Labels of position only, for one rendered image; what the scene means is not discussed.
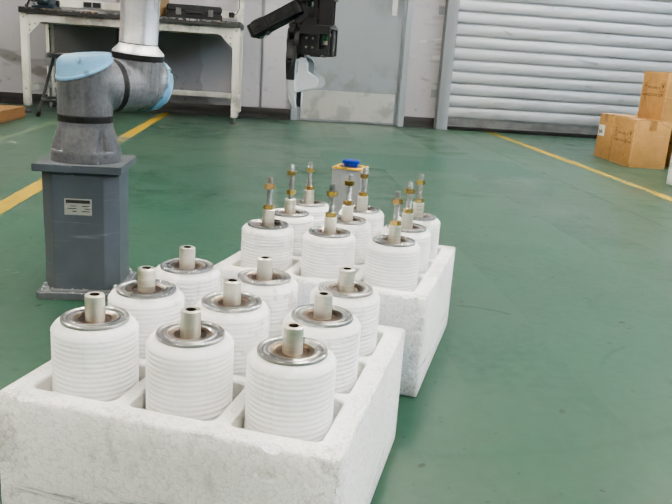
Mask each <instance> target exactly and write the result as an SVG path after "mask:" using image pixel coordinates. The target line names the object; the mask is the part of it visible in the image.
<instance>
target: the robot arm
mask: <svg viewBox="0 0 672 504"><path fill-rule="evenodd" d="M312 2H313V3H314V5H313V4H312ZM336 2H338V0H293V1H291V2H289V3H287V4H285V5H284V6H282V7H280V8H278V9H276V10H274V11H272V12H271V13H269V14H267V15H265V16H263V17H259V18H257V19H255V20H253V21H252V22H251V23H250V24H248V25H247V29H248V31H249V33H250V36H251V37H252V38H258V39H262V38H264V37H266V36H268V35H270V34H271V32H273V31H275V30H277V29H279V28H281V27H283V26H284V25H286V24H288V23H289V28H288V31H287V40H286V46H287V50H286V84H287V94H288V99H289V102H290V104H291V106H292V108H296V104H297V106H298V107H301V104H302V98H303V92H305V91H310V90H315V89H320V88H322V87H324V85H325V79H324V77H322V76H321V75H319V74H317V73H316V72H315V64H314V61H313V60H312V59H311V58H306V56H307V55H309V56H310V57H323V58H327V57H334V56H336V54H337V39H338V28H337V27H336V25H335V13H336ZM312 5H313V7H312ZM159 17H160V0H121V5H120V31H119V42H118V44H117V45H116V46H115V47H113V48H112V54H111V53H109V52H77V53H68V54H64V55H61V56H60V57H58V59H57V61H56V74H55V79H56V90H57V120H58V124H57V128H56V131H55V135H54V138H53V141H52V144H51V148H50V160H52V161H55V162H59V163H66V164H79V165H102V164H113V163H118V162H121V161H122V151H121V148H120V145H119V142H118V139H117V136H116V133H115V130H114V126H113V112H126V111H138V112H147V111H152V110H157V109H160V108H161V107H163V106H164V104H166V103H167V102H168V100H169V98H170V96H171V94H172V90H173V74H172V73H170V72H171V69H170V67H169V66H168V65H167V64H166V63H164V54H163V53H162V52H161V50H160V49H159V47H158V35H159ZM335 36H336V37H335ZM334 48H335V50H334Z"/></svg>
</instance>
